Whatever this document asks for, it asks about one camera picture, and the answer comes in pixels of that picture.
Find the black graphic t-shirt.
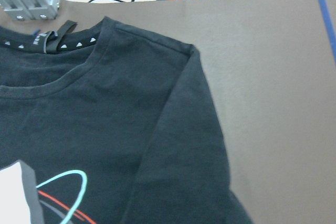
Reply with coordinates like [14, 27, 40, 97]
[1, 18, 251, 223]

